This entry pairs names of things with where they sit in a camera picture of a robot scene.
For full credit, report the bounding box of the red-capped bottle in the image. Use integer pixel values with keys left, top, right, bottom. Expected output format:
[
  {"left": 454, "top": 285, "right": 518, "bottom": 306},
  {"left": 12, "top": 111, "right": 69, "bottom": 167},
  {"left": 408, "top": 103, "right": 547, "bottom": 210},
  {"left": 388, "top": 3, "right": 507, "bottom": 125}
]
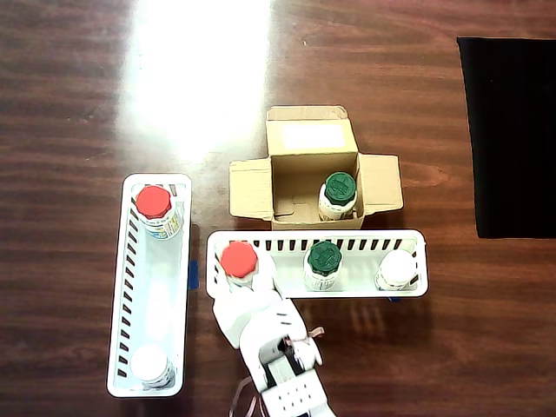
[
  {"left": 219, "top": 241, "right": 261, "bottom": 288},
  {"left": 136, "top": 185, "right": 182, "bottom": 240}
]

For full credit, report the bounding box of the cardboard box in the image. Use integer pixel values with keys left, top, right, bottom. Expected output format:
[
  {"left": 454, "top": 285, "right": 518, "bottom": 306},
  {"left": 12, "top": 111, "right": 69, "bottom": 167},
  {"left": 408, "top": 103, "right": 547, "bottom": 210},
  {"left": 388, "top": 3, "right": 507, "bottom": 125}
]
[{"left": 228, "top": 105, "right": 404, "bottom": 231}]

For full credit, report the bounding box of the green-capped bottle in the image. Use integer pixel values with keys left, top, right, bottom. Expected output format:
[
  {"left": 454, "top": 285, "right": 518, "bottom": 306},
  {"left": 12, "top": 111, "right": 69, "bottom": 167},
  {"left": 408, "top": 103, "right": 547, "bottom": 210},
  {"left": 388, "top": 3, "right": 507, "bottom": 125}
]
[
  {"left": 318, "top": 171, "right": 358, "bottom": 222},
  {"left": 302, "top": 241, "right": 344, "bottom": 292}
]

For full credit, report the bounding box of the white plastic basket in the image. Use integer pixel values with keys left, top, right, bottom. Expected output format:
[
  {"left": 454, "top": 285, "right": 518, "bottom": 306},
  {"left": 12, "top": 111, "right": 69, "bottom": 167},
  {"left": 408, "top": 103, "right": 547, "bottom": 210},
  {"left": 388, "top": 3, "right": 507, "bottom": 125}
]
[
  {"left": 204, "top": 228, "right": 430, "bottom": 301},
  {"left": 106, "top": 172, "right": 194, "bottom": 399}
]

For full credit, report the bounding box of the white-capped bottle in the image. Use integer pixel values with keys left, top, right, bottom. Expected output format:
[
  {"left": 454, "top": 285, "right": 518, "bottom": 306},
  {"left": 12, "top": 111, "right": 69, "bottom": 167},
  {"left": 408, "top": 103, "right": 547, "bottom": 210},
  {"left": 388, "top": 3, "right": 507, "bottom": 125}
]
[
  {"left": 374, "top": 249, "right": 419, "bottom": 292},
  {"left": 129, "top": 343, "right": 175, "bottom": 390}
]

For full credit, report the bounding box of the black cloth mat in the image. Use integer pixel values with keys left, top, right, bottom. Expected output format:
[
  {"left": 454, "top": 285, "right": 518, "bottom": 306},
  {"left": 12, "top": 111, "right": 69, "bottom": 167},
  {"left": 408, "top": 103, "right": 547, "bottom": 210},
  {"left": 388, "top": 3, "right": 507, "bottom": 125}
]
[{"left": 456, "top": 36, "right": 556, "bottom": 239}]

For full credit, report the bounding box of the pink looped arm cable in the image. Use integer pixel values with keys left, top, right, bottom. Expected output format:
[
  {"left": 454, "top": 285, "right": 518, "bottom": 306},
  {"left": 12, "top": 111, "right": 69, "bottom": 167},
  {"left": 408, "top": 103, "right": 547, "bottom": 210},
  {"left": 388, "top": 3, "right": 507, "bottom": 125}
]
[{"left": 228, "top": 375, "right": 264, "bottom": 417}]

